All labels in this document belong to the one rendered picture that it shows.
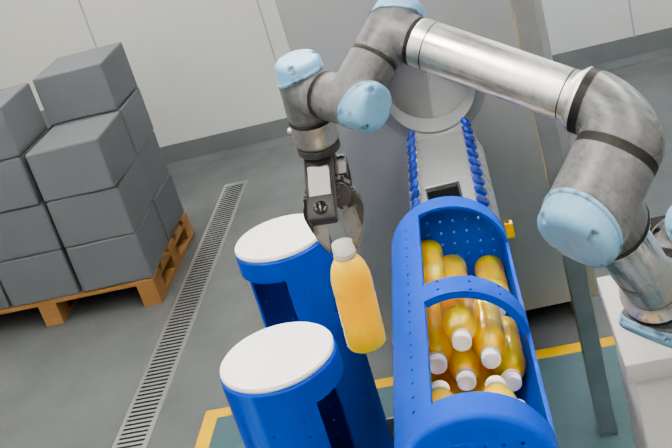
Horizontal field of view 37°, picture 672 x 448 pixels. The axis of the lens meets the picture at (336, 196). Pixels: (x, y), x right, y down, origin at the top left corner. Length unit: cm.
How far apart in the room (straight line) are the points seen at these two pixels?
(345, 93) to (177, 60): 546
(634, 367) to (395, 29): 76
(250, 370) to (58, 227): 297
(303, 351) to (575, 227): 115
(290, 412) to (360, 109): 101
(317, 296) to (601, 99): 166
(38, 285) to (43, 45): 223
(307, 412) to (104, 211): 295
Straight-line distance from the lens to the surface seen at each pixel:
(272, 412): 231
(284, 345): 241
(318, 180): 161
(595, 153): 136
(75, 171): 506
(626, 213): 136
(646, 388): 193
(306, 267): 287
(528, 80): 144
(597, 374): 342
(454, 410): 171
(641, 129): 138
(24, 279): 543
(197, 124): 704
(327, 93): 151
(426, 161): 348
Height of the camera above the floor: 223
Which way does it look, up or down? 23 degrees down
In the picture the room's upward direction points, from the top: 17 degrees counter-clockwise
